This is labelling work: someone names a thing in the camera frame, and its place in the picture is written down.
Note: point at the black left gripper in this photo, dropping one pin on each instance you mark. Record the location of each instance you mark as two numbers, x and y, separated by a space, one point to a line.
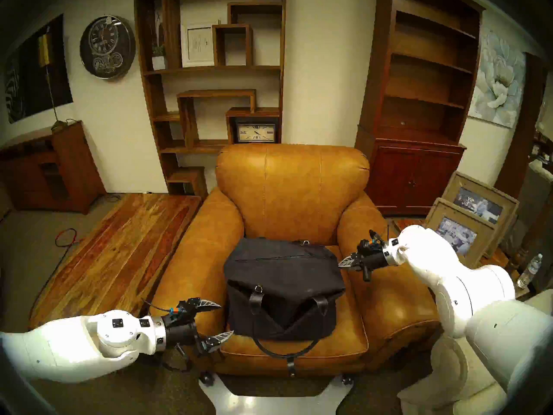
181 332

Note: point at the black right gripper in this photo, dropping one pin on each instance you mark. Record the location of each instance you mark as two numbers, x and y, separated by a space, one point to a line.
373 258

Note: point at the black zipper fabric bag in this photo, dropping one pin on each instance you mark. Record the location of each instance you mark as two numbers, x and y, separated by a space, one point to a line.
281 280

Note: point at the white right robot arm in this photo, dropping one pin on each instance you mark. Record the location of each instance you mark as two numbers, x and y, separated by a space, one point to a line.
453 280

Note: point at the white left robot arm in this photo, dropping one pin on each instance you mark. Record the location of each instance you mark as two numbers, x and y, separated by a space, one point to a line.
65 345

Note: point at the open wooden shelf unit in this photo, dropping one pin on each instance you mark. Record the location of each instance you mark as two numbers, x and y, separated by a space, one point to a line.
216 68

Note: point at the black caster wheel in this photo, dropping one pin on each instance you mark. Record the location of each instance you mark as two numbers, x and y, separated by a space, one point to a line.
206 378
347 380

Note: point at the tan leather armchair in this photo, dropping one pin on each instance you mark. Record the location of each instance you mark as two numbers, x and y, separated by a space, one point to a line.
293 189

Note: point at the cherry wood bookcase cabinet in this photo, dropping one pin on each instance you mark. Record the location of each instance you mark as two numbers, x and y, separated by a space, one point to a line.
410 176

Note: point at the striped wood coffee table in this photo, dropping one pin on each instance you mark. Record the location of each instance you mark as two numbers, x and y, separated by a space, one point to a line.
121 254

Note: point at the rectangular mantel clock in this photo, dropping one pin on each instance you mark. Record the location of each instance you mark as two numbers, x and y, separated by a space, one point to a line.
255 133

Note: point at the clear plastic water bottle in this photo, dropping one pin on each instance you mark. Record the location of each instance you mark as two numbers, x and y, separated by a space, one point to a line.
528 273

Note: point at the grey upholstered chair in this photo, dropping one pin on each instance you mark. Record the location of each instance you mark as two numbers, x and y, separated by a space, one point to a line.
533 189

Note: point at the dark wooden sideboard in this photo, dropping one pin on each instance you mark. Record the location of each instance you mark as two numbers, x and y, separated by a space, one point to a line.
73 167

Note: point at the white flower painting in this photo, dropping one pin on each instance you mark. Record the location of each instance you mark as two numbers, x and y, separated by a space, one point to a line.
497 77

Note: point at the small potted plant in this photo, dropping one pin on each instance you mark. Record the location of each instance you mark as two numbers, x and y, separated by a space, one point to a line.
159 63

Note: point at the white framed certificate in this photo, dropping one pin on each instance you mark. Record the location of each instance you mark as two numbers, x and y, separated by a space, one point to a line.
198 44

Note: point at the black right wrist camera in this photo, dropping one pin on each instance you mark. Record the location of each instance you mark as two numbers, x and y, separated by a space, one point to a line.
367 244

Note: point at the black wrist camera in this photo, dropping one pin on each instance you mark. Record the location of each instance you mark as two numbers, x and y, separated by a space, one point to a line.
367 244
183 309

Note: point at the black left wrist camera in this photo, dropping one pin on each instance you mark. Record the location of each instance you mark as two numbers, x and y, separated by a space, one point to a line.
183 309

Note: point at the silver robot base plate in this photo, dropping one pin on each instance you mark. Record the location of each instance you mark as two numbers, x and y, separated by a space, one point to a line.
268 403

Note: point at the small rustic wooden picture frame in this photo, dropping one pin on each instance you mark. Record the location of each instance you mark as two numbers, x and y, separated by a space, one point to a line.
445 209

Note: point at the large rustic wooden picture frame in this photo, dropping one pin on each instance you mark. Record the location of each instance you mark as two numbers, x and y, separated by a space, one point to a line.
464 180

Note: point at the round black wall clock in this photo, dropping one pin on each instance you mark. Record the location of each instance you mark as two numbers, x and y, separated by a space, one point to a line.
108 46

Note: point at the dark zebra wall art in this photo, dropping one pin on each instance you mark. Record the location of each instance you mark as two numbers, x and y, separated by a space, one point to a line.
26 85

